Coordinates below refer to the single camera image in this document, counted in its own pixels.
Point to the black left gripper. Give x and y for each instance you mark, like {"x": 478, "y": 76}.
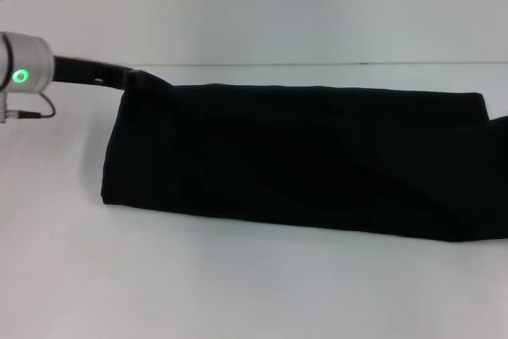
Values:
{"x": 87, "y": 71}

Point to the black shirt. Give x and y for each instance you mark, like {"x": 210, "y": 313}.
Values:
{"x": 297, "y": 156}

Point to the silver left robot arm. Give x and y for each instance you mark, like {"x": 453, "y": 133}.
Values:
{"x": 24, "y": 63}

